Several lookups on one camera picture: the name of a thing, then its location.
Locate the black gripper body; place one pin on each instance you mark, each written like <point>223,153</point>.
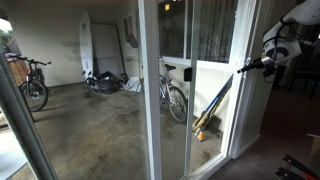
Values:
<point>256,64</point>

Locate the cardboard box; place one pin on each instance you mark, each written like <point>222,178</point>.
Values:
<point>315,146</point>

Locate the black dustpan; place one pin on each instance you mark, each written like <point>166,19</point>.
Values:
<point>215,124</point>

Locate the black bags pile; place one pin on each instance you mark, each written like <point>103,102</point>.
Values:
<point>106,83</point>

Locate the grey leaning panel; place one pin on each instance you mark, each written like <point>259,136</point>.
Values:
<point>106,50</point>

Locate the green trees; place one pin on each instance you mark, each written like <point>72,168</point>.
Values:
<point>5,36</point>

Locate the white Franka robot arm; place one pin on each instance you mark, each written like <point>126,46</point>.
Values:
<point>300,16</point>

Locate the red black clamp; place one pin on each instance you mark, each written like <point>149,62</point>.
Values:
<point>286,174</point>
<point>300,164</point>

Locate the silver blue bicycle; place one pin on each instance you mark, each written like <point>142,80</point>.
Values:
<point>175,101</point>

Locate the thin framed screen door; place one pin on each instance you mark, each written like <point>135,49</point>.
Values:
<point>190,110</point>

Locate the wooden balcony railing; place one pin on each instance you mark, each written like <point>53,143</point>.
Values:
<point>18,70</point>

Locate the fixed glass door panel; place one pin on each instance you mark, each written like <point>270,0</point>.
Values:
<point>20,133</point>

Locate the orange bottle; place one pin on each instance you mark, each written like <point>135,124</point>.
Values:
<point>201,136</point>

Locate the black chair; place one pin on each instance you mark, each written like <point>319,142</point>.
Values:
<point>305,80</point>

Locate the white framed sliding glass door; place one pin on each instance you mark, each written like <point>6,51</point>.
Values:
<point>240,40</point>

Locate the white door frame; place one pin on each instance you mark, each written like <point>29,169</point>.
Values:
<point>248,126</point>

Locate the red bicycle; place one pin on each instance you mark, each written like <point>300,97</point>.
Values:
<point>33,90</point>

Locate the white crumpled sheet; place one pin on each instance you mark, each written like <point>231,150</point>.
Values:
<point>133,85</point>

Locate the white surfboard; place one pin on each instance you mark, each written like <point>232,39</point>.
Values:
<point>86,43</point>

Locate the window with vertical blinds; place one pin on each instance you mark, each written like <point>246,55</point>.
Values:
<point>173,30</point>

